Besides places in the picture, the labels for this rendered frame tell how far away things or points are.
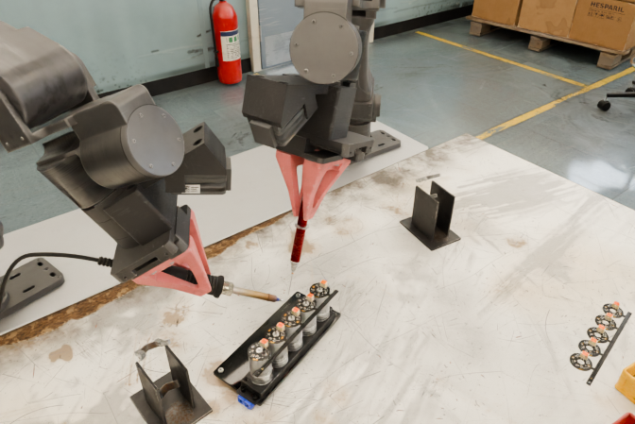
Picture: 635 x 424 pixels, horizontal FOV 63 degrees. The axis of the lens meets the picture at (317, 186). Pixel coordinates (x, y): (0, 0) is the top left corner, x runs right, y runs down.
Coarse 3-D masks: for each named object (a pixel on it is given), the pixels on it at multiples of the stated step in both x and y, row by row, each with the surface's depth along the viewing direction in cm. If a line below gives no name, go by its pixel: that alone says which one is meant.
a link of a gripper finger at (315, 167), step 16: (288, 144) 52; (304, 144) 51; (304, 160) 52; (320, 160) 51; (336, 160) 53; (304, 176) 53; (320, 176) 52; (336, 176) 56; (304, 192) 54; (320, 192) 56; (304, 208) 55
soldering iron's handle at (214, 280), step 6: (102, 258) 52; (102, 264) 52; (108, 264) 52; (168, 270) 53; (174, 270) 54; (180, 270) 54; (186, 270) 55; (174, 276) 53; (180, 276) 54; (186, 276) 54; (192, 276) 54; (210, 276) 55; (216, 276) 56; (222, 276) 56; (192, 282) 54; (210, 282) 55; (216, 282) 55; (222, 282) 55; (216, 288) 55; (222, 288) 55; (210, 294) 56; (216, 294) 55
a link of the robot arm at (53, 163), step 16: (48, 144) 44; (64, 144) 43; (48, 160) 43; (64, 160) 42; (48, 176) 43; (64, 176) 43; (80, 176) 43; (64, 192) 44; (80, 192) 44; (96, 192) 44; (80, 208) 46
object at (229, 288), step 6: (228, 282) 56; (228, 288) 56; (234, 288) 56; (240, 288) 57; (222, 294) 56; (228, 294) 56; (240, 294) 57; (246, 294) 57; (252, 294) 57; (258, 294) 57; (264, 294) 58; (270, 300) 58
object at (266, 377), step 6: (270, 354) 56; (252, 360) 55; (264, 360) 55; (252, 366) 56; (258, 366) 56; (270, 366) 57; (252, 372) 56; (258, 372) 56; (264, 372) 56; (270, 372) 57; (252, 378) 57; (258, 378) 57; (264, 378) 57; (270, 378) 58; (258, 384) 57; (264, 384) 57
